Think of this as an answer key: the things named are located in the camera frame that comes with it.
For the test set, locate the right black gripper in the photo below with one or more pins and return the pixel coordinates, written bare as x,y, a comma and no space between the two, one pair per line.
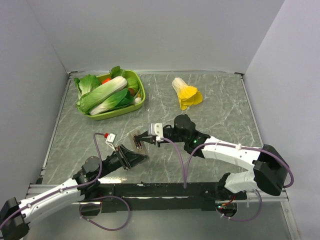
148,139

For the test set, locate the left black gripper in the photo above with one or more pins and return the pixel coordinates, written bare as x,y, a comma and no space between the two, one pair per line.
127,158

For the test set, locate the white remote control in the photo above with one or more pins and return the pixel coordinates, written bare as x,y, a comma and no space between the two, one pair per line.
138,146

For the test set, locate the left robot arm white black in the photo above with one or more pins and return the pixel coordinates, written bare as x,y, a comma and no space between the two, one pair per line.
17,216

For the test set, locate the bok choy toy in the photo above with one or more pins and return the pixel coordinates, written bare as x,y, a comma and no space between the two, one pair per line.
110,103

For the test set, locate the green plastic tray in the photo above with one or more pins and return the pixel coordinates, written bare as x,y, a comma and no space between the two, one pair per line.
132,101

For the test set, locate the round green cabbage toy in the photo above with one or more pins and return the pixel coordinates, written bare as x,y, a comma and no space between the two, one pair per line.
132,83

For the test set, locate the yellow cabbage toy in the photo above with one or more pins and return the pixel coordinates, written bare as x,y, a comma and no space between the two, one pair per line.
187,95

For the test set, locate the red tomato toy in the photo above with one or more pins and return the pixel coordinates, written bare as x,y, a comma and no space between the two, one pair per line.
106,81

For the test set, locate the large napa cabbage toy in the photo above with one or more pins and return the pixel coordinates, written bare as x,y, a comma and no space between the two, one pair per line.
101,93

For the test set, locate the green leaf lettuce toy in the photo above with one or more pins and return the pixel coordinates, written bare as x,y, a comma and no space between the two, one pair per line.
86,84

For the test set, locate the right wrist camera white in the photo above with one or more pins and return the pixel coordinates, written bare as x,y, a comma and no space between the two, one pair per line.
156,130

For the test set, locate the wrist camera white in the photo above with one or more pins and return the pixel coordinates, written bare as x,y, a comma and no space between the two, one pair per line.
156,130
110,139

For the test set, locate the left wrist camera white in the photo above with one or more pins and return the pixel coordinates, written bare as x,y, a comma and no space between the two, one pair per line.
110,139

